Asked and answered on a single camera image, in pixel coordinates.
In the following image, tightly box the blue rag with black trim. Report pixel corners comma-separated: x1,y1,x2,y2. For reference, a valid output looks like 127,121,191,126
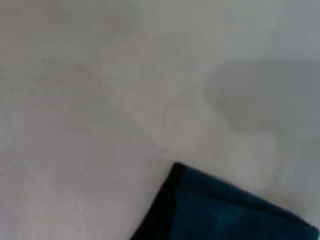
129,161,320,240

